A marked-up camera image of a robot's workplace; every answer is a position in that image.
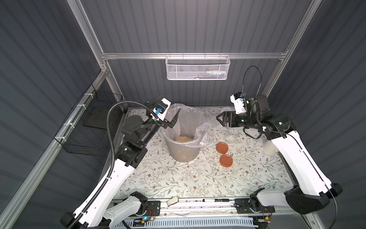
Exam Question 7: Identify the oatmeal glass jar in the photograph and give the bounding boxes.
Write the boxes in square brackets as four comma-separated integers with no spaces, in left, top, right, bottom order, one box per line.
[211,107,235,129]
[225,128,239,144]

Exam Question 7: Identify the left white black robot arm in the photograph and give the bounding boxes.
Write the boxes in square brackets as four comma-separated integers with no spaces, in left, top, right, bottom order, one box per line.
[60,96,178,229]

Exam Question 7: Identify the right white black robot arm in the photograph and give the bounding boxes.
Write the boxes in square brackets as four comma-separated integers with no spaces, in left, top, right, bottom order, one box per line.
[216,92,343,215]

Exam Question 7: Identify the clear plastic bin liner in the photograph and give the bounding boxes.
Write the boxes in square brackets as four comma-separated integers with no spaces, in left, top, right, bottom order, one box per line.
[161,104,209,148]

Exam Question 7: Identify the grey trash bin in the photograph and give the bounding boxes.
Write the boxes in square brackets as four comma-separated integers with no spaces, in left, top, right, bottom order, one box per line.
[161,107,209,163]

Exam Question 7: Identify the white utensil cup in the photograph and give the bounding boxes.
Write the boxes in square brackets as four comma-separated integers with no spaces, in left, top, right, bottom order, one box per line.
[263,141,279,155]

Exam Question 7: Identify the floral table mat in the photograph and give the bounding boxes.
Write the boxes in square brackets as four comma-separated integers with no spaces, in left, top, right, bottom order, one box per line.
[114,107,293,199]

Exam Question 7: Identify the markers in white basket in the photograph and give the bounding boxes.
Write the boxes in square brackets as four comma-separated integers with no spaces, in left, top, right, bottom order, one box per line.
[181,70,227,80]

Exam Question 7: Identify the white tape roll piece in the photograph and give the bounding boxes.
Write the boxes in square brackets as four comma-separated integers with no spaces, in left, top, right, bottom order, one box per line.
[166,197,179,207]

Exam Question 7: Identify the white perforated vent strip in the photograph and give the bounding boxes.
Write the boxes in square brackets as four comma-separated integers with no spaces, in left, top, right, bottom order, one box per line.
[114,217,258,229]

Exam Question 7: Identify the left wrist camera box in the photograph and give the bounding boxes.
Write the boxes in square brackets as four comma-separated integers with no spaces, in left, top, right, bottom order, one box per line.
[153,98,171,121]

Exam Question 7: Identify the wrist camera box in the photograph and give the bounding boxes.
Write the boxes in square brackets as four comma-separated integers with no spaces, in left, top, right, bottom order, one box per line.
[153,98,171,121]
[230,92,246,115]

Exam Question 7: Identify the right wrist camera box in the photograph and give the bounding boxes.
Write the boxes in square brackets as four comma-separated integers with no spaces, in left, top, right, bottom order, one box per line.
[230,92,246,115]

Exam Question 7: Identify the white wire mesh basket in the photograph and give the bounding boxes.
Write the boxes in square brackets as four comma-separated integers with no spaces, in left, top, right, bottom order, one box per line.
[165,55,231,81]

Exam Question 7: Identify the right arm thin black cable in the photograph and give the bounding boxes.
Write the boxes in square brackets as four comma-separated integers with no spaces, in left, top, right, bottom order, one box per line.
[242,65,263,96]

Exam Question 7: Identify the black wire basket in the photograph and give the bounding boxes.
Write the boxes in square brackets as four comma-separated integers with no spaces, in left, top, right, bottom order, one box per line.
[55,85,124,156]

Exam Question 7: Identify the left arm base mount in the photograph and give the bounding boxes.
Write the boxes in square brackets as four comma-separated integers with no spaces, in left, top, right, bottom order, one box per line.
[129,200,161,219]

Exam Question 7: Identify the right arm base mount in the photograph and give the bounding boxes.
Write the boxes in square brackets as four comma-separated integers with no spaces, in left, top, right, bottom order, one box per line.
[234,198,275,214]

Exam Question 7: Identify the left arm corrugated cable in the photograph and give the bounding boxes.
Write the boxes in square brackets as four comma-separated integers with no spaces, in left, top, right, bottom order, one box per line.
[67,100,156,229]

